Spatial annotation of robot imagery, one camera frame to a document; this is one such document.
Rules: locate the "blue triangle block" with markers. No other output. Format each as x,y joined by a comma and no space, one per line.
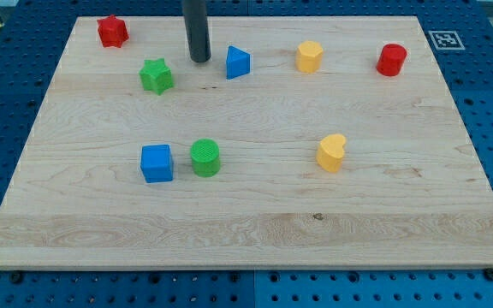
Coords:
238,63

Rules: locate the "yellow hexagon block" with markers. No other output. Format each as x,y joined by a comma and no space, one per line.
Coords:
309,56

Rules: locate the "green cylinder block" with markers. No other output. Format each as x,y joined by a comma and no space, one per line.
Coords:
205,156

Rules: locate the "light wooden board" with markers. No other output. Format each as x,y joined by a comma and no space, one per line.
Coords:
411,192

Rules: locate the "yellow heart block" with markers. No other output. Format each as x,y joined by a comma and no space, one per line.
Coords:
331,151

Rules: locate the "blue cube block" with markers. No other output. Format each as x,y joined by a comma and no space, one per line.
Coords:
156,163

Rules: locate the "green star block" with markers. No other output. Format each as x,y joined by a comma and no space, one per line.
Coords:
156,76

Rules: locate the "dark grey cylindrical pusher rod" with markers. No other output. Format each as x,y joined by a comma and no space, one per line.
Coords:
197,30

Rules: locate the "red cylinder block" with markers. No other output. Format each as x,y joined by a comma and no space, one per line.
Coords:
391,60

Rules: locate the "red star block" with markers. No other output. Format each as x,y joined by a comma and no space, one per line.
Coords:
112,31

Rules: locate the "white fiducial marker tag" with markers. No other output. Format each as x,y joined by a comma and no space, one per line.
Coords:
446,40

